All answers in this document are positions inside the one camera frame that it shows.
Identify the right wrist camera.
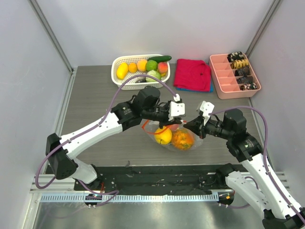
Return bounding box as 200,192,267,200
196,101,214,118

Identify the green cucumber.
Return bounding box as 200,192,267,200
148,55,172,63

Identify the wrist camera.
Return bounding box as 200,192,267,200
168,94,185,121
196,101,214,118

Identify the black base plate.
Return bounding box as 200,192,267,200
73,164,246,196

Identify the white plastic basket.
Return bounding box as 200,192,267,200
111,54,171,90

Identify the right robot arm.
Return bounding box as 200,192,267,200
184,103,305,229

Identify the small orange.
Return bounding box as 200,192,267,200
128,63,138,73

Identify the black pink sock roll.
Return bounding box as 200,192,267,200
240,82,257,91

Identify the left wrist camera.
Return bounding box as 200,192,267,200
168,94,185,121

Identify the red peach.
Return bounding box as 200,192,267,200
157,62,168,74

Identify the grey mushroom toy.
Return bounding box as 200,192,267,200
135,76,146,83

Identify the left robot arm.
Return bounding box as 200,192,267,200
46,86,185,190

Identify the yellow striped sock roll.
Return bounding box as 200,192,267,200
230,59,249,69

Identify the yellow mango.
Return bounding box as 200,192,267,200
116,62,129,80

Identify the dark floral sock roll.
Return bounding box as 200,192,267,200
227,52,244,62

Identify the yellow apple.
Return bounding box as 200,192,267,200
154,127,173,145

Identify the dark brown sock roll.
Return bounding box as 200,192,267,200
234,66,251,76

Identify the green cabbage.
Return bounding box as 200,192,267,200
145,70,162,83

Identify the white slotted cable duct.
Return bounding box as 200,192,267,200
41,192,219,203

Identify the pink divided tray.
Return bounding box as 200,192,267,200
209,54,262,99

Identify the clear zip top bag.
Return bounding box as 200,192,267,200
142,120,203,151

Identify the red folded cloth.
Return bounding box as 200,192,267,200
173,59,211,91

